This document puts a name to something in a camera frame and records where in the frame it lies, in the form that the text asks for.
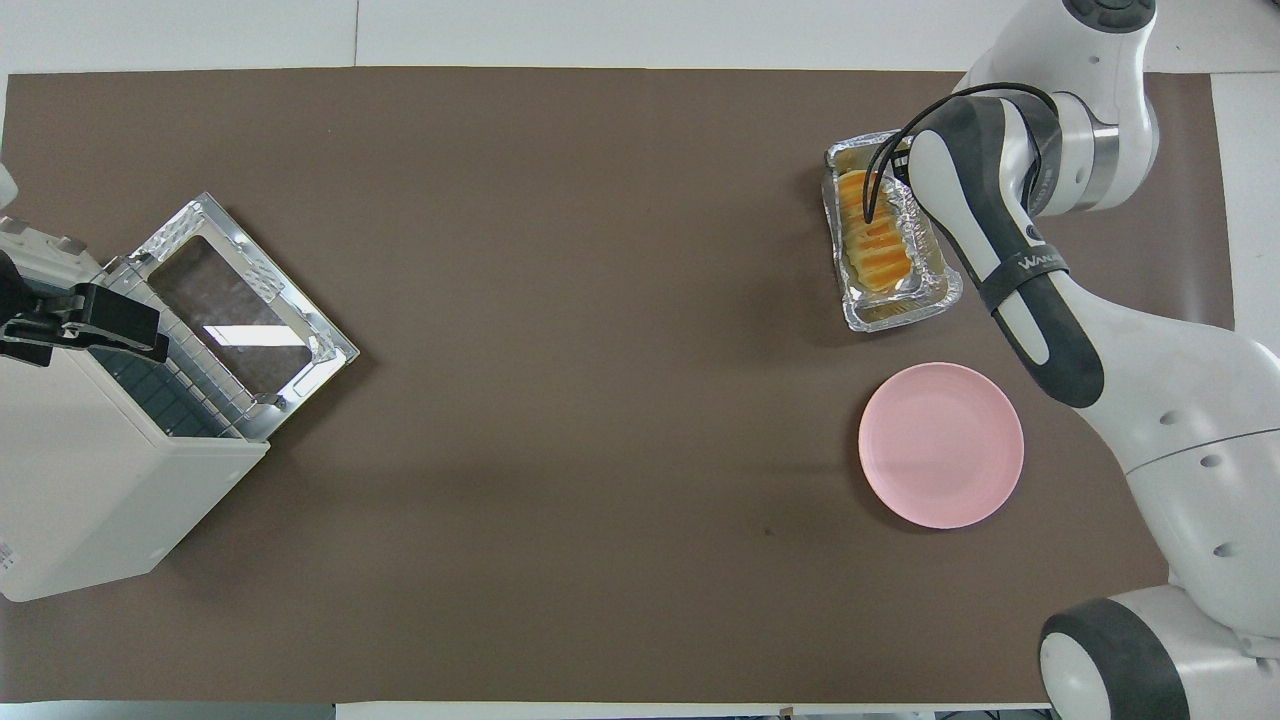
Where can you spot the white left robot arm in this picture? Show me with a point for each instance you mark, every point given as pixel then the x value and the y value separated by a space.
pixel 5 185

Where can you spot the yellow sliced bread loaf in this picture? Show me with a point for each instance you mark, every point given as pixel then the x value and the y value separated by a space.
pixel 875 250

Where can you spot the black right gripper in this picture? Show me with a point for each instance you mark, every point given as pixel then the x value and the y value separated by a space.
pixel 898 162

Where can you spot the pink round plate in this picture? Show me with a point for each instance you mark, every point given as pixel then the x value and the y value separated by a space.
pixel 940 445

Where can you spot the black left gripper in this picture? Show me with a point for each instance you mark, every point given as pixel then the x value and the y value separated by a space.
pixel 30 325

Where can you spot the aluminium foil tray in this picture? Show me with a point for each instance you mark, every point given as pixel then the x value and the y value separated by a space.
pixel 900 305

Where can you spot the silver glass oven door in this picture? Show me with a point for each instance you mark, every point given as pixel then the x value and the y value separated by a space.
pixel 235 300

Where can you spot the brown table mat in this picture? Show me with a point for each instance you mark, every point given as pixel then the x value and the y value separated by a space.
pixel 600 300

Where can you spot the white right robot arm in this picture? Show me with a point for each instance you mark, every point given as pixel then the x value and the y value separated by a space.
pixel 1180 400

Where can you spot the white toaster oven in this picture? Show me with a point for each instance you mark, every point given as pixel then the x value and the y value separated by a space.
pixel 80 480

